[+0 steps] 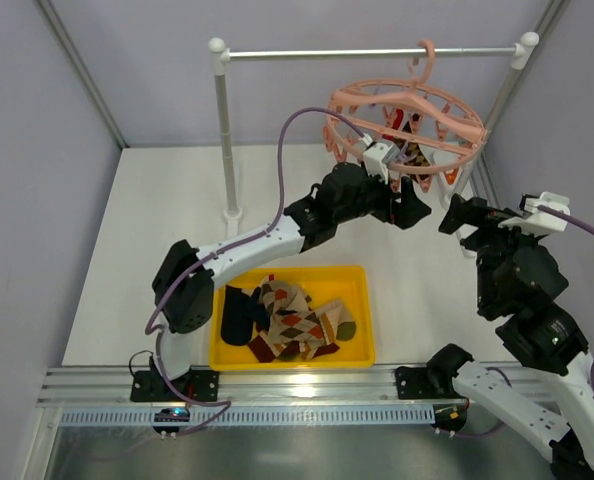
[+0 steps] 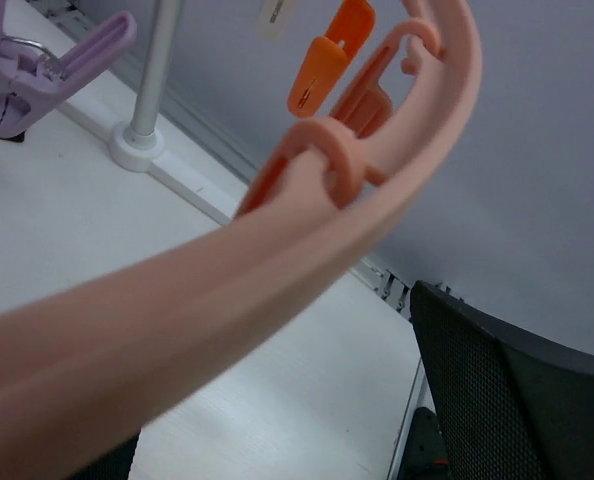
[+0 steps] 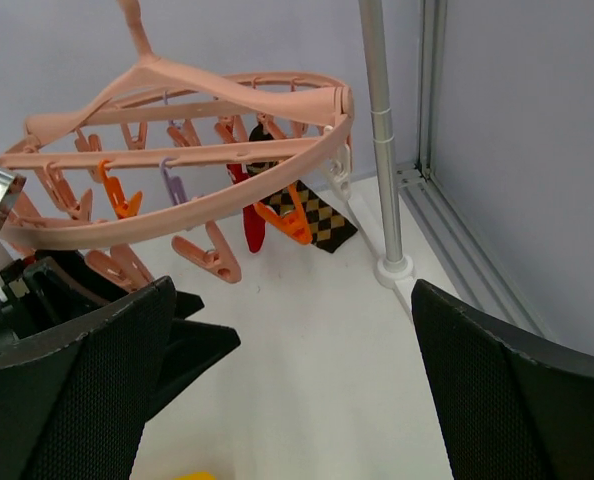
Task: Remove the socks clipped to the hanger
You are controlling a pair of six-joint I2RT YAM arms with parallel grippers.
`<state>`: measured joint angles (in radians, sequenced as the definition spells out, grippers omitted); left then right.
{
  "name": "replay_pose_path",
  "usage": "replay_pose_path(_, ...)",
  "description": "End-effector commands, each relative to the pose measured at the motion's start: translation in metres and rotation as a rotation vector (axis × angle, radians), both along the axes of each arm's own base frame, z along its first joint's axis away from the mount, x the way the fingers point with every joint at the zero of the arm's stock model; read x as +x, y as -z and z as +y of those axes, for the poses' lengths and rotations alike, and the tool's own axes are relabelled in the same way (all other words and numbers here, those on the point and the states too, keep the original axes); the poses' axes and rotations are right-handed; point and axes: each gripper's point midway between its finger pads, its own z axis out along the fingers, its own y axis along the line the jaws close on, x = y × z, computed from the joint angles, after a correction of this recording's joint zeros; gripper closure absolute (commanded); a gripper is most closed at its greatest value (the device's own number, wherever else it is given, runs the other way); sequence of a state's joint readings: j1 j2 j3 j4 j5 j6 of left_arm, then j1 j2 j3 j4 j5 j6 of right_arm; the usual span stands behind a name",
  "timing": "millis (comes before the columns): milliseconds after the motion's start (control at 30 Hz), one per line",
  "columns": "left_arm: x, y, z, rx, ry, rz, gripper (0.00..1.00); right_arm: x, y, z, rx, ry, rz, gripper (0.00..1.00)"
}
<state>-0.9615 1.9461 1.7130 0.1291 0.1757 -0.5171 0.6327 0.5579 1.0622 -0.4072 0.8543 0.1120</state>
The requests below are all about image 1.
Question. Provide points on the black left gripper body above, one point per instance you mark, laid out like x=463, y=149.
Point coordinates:
x=394, y=204

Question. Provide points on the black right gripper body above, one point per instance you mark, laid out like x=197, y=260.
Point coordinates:
x=475, y=220

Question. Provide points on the pink round clip hanger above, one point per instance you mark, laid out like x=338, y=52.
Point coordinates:
x=435, y=133

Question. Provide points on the red sock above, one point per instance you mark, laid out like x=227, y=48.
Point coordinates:
x=393, y=121

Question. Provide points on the beige striped sock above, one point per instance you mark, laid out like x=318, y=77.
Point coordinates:
x=340, y=319
x=264, y=350
x=322, y=350

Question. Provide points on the orange brown argyle sock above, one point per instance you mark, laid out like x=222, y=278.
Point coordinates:
x=293, y=329

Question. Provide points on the navy blue sock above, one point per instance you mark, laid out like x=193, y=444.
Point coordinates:
x=243, y=314

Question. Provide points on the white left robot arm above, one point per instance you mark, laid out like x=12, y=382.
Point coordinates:
x=188, y=277

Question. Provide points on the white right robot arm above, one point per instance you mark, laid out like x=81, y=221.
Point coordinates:
x=550, y=343

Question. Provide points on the yellow plastic tray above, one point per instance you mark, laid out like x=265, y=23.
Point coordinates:
x=322, y=284

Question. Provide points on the white metal drying rack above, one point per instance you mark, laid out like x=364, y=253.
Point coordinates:
x=221, y=56

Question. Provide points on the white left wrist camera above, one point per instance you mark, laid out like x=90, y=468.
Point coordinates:
x=377, y=158

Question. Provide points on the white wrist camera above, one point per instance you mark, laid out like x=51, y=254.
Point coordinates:
x=377, y=158
x=533, y=221

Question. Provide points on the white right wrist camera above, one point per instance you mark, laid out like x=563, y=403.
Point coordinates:
x=533, y=221

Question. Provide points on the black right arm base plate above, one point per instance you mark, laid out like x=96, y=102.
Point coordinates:
x=414, y=383

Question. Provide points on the white slotted cable duct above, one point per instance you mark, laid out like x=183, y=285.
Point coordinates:
x=313, y=415

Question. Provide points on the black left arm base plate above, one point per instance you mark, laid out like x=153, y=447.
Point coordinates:
x=199, y=385

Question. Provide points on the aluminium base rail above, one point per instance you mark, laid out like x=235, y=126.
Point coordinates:
x=111, y=386

